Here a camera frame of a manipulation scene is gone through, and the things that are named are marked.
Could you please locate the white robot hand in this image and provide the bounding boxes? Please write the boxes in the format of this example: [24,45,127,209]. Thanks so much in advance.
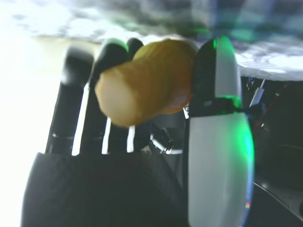
[20,35,256,227]

